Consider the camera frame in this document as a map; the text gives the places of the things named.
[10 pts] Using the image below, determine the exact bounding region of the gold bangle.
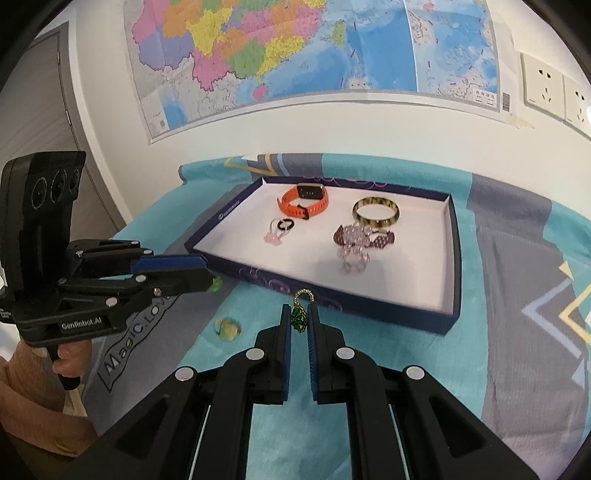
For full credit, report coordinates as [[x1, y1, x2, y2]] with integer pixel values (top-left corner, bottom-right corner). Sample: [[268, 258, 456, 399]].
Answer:
[[353, 196, 400, 230]]

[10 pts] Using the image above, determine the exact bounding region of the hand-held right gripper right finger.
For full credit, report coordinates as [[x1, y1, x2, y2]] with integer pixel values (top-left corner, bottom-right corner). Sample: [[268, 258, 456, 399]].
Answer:
[[307, 302, 543, 480]]

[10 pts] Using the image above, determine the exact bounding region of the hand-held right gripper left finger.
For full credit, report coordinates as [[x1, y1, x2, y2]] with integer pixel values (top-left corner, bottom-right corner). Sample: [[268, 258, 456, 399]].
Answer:
[[85, 304, 294, 480]]

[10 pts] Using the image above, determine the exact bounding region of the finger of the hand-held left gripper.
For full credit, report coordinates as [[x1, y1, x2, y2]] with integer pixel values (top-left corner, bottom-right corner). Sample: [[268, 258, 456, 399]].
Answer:
[[69, 240, 208, 278], [60, 268, 218, 329]]

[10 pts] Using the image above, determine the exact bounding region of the orange smartwatch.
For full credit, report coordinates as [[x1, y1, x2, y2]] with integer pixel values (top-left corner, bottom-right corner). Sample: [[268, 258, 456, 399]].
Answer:
[[277, 183, 329, 221]]

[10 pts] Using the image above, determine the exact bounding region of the purple beaded bracelet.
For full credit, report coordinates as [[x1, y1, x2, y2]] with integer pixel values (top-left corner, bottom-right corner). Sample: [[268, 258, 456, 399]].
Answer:
[[333, 222, 397, 275]]

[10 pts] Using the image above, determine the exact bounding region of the teal grey printed tablecloth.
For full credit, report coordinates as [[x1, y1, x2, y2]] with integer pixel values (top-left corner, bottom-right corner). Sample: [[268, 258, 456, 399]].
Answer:
[[85, 152, 591, 480]]

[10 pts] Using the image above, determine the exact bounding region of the navy shallow cardboard box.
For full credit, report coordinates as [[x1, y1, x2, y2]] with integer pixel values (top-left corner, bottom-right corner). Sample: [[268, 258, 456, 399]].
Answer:
[[185, 175, 462, 336]]

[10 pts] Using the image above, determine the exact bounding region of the colourful wall map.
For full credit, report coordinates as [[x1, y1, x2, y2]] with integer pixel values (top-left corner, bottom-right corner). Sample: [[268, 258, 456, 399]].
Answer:
[[124, 0, 513, 144]]

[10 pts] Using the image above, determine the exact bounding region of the yellow-green stone pendant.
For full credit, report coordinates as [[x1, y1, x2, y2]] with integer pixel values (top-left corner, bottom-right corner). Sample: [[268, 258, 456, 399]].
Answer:
[[212, 318, 242, 341]]

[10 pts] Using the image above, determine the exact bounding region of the grey door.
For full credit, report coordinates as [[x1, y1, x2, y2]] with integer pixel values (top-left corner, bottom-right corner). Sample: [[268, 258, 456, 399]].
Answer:
[[0, 32, 125, 241]]

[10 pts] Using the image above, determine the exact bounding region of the white wall socket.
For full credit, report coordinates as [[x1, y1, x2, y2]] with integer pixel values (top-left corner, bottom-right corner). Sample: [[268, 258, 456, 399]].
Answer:
[[521, 52, 566, 121], [562, 74, 591, 139]]

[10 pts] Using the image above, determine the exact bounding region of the person's left hand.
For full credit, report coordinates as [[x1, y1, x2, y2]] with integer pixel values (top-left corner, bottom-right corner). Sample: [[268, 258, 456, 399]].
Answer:
[[0, 342, 93, 416]]

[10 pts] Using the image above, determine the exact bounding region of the dark green beaded pendant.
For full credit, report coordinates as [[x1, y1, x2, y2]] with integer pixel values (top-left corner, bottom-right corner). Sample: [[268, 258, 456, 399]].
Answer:
[[291, 288, 317, 334]]

